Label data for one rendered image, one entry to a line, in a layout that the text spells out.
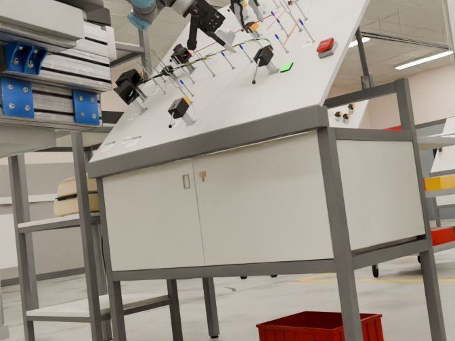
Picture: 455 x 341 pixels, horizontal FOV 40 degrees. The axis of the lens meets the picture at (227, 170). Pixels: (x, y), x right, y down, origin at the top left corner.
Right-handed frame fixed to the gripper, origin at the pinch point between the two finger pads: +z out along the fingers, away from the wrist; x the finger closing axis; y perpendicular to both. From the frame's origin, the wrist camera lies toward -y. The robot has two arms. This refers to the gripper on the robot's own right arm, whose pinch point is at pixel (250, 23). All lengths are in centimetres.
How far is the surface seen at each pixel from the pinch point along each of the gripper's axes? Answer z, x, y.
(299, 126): 34.1, -23.1, -22.0
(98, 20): -25, 104, 21
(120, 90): 8, 71, -8
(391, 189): 68, -29, 8
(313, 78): 22.9, -22.1, -5.8
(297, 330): 109, 7, -21
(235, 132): 32.0, 3.0, -22.3
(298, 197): 56, -17, -26
